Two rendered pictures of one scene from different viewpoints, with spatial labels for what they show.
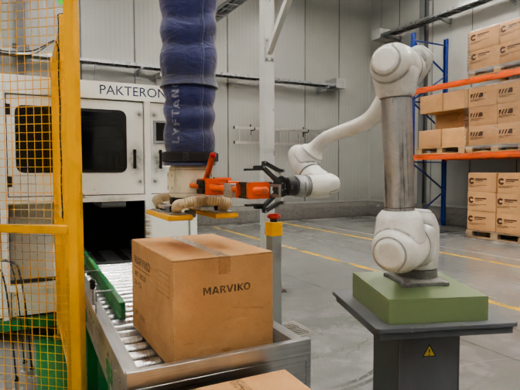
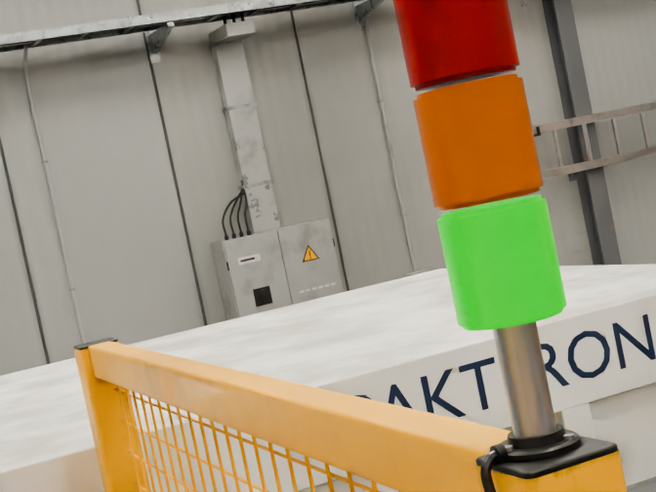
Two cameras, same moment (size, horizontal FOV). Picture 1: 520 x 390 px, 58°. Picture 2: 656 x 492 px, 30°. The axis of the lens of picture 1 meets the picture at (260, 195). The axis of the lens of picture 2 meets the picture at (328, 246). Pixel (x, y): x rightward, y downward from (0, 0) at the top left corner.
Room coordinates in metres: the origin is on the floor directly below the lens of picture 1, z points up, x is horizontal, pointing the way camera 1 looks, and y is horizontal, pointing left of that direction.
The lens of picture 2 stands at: (2.02, 1.09, 2.24)
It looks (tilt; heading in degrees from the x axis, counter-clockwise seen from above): 3 degrees down; 5
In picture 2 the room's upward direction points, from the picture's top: 12 degrees counter-clockwise
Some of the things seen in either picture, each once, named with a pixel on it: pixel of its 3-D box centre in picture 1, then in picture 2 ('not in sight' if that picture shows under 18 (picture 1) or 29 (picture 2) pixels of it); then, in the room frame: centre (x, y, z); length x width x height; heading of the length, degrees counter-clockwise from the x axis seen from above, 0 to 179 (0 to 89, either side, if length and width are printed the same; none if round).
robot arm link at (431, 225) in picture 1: (415, 237); not in sight; (1.74, -0.58, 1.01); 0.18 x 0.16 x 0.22; 146
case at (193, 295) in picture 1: (196, 291); not in sight; (1.97, 0.27, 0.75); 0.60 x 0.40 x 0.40; 28
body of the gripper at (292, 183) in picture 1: (283, 186); not in sight; (1.86, -0.09, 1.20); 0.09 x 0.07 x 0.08; 117
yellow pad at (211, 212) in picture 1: (211, 209); not in sight; (2.00, 0.21, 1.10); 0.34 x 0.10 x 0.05; 27
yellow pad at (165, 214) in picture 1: (168, 210); not in sight; (1.92, 0.38, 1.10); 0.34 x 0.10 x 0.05; 27
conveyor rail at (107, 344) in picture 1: (90, 309); not in sight; (2.55, 0.93, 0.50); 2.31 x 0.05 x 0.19; 26
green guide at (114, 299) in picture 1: (93, 277); not in sight; (2.89, 1.04, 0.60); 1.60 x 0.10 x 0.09; 26
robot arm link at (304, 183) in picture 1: (299, 186); not in sight; (1.90, -0.16, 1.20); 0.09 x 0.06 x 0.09; 27
